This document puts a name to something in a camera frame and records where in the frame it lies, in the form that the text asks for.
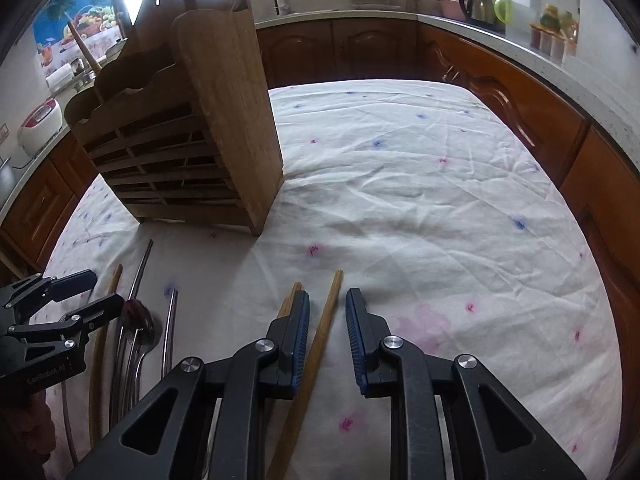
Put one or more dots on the metal chopstick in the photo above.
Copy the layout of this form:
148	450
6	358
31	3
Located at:
142	270
170	330

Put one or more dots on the person's left hand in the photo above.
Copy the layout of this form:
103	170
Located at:
25	435

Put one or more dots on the white floral tablecloth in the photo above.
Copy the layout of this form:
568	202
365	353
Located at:
400	185

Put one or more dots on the wooden lower kitchen cabinets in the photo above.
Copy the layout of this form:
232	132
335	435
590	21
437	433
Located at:
350	50

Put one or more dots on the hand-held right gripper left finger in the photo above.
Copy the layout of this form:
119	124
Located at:
299	345

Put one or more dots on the pink container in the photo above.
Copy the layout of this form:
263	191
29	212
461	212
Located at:
448	6

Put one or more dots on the wooden utensil holder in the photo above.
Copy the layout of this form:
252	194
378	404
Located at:
225	110

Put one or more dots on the steel electric kettle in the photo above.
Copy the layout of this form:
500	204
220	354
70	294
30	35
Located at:
475	4

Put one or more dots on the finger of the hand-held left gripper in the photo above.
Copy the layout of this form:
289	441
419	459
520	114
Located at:
75	282
97	310

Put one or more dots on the metal fork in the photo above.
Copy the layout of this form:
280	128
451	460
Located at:
119	365

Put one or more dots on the paper towel roll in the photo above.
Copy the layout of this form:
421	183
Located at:
60	78

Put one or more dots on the metal spoon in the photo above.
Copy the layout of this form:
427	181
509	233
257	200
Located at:
139	320

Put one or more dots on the set of spice jars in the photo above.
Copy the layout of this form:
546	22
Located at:
555	35

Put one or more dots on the green cup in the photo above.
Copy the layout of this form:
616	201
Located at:
503	10

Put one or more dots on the white and red rice cooker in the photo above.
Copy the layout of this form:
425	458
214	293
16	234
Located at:
42	120

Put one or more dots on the colourful fruit wall poster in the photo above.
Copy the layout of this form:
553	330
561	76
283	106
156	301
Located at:
75	15

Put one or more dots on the long wooden chopstick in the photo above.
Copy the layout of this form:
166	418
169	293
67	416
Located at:
84	55

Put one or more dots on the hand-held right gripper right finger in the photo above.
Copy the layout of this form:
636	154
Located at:
357	345

